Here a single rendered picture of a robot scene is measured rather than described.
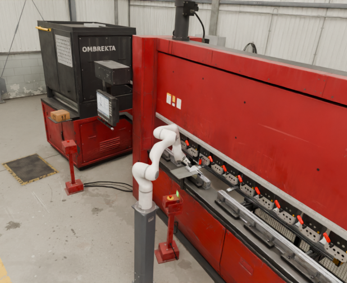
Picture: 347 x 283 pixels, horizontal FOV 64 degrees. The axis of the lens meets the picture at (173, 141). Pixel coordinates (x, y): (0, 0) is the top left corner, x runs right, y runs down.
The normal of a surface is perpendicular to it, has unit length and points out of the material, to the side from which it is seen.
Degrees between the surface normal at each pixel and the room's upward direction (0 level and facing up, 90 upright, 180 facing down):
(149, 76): 90
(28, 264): 0
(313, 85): 90
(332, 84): 90
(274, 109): 90
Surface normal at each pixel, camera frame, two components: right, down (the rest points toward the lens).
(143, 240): -0.03, 0.43
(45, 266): 0.06, -0.90
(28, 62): 0.69, 0.35
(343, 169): -0.84, 0.18
